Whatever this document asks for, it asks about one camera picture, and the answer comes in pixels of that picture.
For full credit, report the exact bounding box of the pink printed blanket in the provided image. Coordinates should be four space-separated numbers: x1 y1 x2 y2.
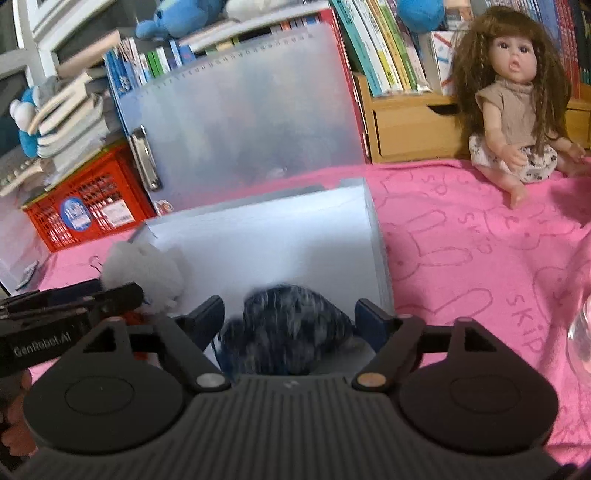
28 157 591 467

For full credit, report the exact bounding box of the row of books in organizer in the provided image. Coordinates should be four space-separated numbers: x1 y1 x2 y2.
330 0 591 97

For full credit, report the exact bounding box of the grey shallow cardboard box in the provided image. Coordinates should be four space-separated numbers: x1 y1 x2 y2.
127 178 395 374

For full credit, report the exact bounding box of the blue and white cat plush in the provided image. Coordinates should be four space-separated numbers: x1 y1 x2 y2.
9 85 51 158

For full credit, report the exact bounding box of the clear glass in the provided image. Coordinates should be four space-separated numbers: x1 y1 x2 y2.
566 249 591 384

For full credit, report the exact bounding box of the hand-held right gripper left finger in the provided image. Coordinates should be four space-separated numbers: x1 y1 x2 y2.
60 295 232 394

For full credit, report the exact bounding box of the translucent clip file folder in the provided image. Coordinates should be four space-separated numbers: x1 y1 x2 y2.
113 21 370 215

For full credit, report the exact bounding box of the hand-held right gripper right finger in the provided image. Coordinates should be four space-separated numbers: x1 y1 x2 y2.
352 298 513 394

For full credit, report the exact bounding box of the red plastic crate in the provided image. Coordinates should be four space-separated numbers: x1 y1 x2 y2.
22 141 158 252

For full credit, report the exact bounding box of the red file folder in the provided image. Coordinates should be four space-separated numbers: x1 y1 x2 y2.
318 8 371 163

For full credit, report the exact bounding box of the blue plush ball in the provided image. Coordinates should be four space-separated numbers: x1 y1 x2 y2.
398 0 446 33

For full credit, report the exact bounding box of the stack of lying books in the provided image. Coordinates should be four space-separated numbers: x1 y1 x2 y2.
0 30 125 197

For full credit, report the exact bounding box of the small black device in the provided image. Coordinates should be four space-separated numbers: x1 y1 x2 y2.
16 261 40 291

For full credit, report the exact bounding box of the row of thin upright books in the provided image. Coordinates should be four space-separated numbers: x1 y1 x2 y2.
104 9 333 97

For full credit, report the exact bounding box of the white fluffy scrunchie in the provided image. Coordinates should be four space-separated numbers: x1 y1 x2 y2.
99 241 188 315

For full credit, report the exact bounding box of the white plush toy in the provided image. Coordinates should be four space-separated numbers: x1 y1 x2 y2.
225 0 279 21

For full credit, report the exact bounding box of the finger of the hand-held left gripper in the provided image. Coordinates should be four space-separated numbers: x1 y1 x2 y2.
0 278 105 309
0 283 145 324

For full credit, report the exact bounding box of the white window frame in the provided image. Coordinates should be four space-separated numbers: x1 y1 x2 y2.
0 0 121 93

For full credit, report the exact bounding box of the long-haired baby doll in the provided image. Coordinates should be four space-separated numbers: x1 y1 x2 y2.
450 6 591 210

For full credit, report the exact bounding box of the blue plush toy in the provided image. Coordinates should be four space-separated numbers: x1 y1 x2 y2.
135 0 232 40

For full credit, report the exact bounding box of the wooden desk organizer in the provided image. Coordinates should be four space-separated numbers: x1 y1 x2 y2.
353 71 591 164

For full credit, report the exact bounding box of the dark blue patterned scrunchie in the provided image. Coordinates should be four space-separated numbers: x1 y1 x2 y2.
217 285 358 377

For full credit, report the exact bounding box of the person's left hand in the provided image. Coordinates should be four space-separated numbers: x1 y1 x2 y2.
0 369 40 457

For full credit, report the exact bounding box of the white paperboard sheet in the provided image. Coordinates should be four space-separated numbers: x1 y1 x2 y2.
0 198 52 296

